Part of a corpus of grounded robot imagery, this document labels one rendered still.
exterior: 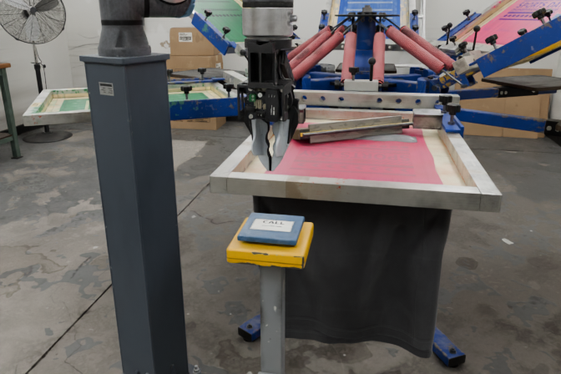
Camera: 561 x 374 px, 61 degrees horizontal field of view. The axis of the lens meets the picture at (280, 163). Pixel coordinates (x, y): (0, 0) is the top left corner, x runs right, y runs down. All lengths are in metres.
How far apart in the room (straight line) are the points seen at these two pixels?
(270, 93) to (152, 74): 0.82
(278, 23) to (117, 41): 0.82
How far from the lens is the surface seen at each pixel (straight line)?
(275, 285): 0.86
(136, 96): 1.44
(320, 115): 1.70
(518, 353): 2.29
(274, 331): 0.91
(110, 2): 1.46
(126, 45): 1.45
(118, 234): 1.63
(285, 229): 0.81
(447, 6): 5.69
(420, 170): 1.20
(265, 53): 0.68
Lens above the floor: 1.32
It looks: 18 degrees down
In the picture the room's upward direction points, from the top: straight up
